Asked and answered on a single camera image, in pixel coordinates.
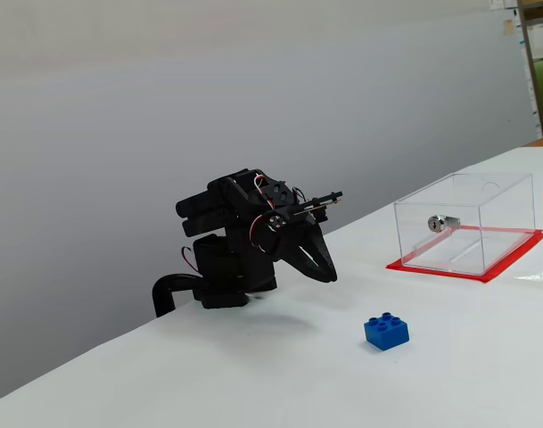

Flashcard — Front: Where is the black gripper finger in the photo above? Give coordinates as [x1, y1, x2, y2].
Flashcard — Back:
[302, 221, 340, 284]
[275, 244, 333, 284]

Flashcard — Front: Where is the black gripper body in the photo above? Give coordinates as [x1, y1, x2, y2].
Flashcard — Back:
[251, 202, 328, 265]

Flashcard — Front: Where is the blue lego brick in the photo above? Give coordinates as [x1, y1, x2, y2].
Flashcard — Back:
[363, 313, 411, 353]

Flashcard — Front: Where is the transparent acrylic box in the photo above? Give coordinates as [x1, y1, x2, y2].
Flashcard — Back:
[393, 172, 536, 276]

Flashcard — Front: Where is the silver cylinder lock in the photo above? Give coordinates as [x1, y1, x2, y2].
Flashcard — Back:
[426, 214, 461, 235]

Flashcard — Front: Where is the black table clamp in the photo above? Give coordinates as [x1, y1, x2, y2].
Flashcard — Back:
[152, 274, 205, 318]

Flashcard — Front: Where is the red tape sheet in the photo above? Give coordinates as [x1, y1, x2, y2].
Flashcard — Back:
[385, 227, 543, 284]

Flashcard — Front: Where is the red white servo cable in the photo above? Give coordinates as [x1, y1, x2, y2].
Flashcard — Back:
[180, 246, 200, 274]
[249, 212, 272, 249]
[252, 175, 275, 210]

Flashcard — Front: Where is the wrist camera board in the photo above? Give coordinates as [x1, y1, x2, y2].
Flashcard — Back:
[292, 191, 345, 223]

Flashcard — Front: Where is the metal shelf post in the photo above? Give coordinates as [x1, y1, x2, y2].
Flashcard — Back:
[515, 0, 543, 139]

